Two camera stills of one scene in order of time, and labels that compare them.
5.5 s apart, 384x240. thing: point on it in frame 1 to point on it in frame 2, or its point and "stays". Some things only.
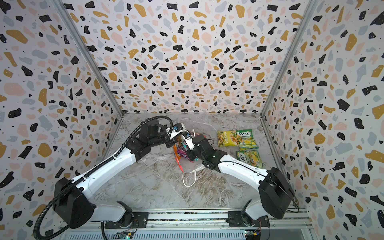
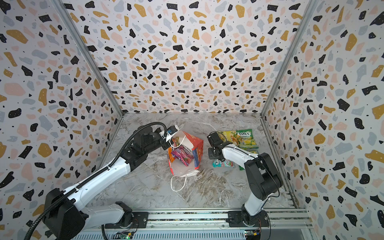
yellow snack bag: x=227 y=138 stays
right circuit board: x=252 y=234 stays
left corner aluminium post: x=89 y=55 stays
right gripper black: x=195 y=148 to x=214 y=151
